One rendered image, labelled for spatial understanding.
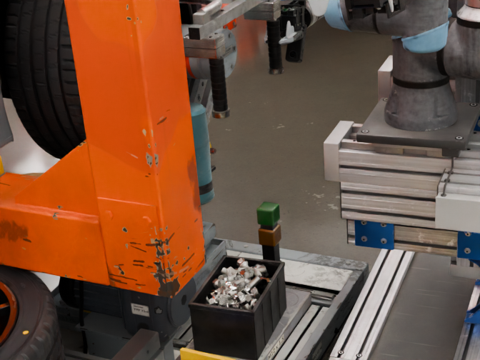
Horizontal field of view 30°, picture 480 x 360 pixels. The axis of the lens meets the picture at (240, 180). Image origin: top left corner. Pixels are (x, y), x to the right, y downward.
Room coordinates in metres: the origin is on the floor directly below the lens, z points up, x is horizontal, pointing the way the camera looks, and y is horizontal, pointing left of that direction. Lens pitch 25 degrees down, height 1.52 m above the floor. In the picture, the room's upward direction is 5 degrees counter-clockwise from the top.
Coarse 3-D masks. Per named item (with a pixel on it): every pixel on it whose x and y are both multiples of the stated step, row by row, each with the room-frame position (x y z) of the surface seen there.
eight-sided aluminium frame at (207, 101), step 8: (200, 8) 2.53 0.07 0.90; (200, 80) 2.49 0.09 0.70; (208, 80) 2.48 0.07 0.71; (200, 88) 2.48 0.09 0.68; (208, 88) 2.46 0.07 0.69; (192, 96) 2.46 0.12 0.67; (200, 96) 2.48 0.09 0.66; (208, 96) 2.44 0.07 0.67; (208, 104) 2.43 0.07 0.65; (208, 112) 2.43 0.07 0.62; (208, 120) 2.42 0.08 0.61
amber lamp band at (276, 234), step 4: (260, 228) 1.72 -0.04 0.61; (276, 228) 1.72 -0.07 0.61; (280, 228) 1.73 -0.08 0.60; (260, 232) 1.71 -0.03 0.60; (264, 232) 1.71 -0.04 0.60; (268, 232) 1.71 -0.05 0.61; (272, 232) 1.70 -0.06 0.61; (276, 232) 1.71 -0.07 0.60; (280, 232) 1.73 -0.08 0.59; (260, 236) 1.71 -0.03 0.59; (264, 236) 1.71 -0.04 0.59; (268, 236) 1.71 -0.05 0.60; (272, 236) 1.70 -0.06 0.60; (276, 236) 1.71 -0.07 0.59; (280, 236) 1.73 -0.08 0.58; (260, 240) 1.71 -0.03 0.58; (264, 240) 1.71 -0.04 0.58; (268, 240) 1.71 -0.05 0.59; (272, 240) 1.70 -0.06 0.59; (276, 240) 1.71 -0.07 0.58; (264, 244) 1.71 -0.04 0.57; (268, 244) 1.71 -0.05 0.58; (272, 244) 1.70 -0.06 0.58
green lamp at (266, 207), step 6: (264, 204) 1.73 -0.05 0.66; (270, 204) 1.73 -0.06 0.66; (276, 204) 1.73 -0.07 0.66; (258, 210) 1.71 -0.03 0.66; (264, 210) 1.71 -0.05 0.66; (270, 210) 1.70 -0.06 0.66; (276, 210) 1.72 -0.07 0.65; (258, 216) 1.71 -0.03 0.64; (264, 216) 1.71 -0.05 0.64; (270, 216) 1.70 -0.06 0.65; (276, 216) 1.72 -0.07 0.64; (258, 222) 1.72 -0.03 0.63; (264, 222) 1.71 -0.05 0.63; (270, 222) 1.70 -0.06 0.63; (276, 222) 1.71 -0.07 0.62
